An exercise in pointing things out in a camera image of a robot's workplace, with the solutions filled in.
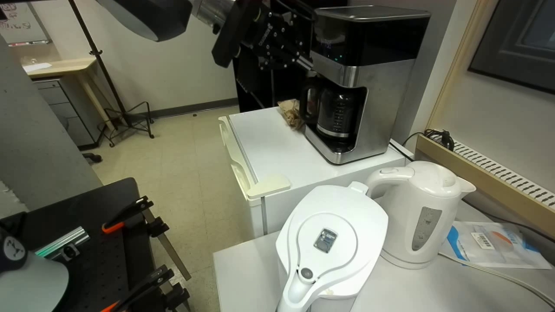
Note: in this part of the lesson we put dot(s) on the brown fuzzy object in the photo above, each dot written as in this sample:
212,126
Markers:
291,114

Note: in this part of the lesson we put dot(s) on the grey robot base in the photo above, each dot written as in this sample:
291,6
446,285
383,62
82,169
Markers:
28,287

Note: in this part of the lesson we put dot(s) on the light wooden desk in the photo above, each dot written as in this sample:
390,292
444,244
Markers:
62,69

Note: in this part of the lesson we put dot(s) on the clear plastic bag blue print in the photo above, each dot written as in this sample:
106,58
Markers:
496,245

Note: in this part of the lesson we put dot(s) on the white water filter pitcher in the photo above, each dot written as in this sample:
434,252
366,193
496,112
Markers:
330,244

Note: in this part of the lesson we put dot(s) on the white electric kettle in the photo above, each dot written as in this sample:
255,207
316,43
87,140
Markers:
422,218

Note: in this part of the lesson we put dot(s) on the wooden radiator cover with grille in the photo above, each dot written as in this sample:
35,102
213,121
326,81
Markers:
496,180

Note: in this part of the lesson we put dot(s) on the whiteboard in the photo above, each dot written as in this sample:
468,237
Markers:
19,24

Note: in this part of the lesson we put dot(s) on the glass coffee carafe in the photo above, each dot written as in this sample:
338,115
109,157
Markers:
333,114

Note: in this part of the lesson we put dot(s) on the white mini fridge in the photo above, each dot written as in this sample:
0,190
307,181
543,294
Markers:
283,157

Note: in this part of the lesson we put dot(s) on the green and white label strip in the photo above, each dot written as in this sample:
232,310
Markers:
61,244

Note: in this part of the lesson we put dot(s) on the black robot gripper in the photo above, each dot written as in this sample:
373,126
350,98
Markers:
278,36

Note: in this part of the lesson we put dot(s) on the dark framed window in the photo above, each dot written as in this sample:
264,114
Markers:
513,44

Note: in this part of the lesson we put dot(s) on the black tripod stand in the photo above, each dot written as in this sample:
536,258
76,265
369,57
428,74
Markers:
109,88

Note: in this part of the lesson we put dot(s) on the grey drawer cabinet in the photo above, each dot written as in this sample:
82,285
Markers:
66,114

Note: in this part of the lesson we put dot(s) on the black and steel coffeemaker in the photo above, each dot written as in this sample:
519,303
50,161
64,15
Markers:
369,70

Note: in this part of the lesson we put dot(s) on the black perforated workbench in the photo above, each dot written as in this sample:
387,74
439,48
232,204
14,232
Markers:
97,261

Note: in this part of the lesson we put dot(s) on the grey partition panel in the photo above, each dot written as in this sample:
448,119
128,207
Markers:
35,140

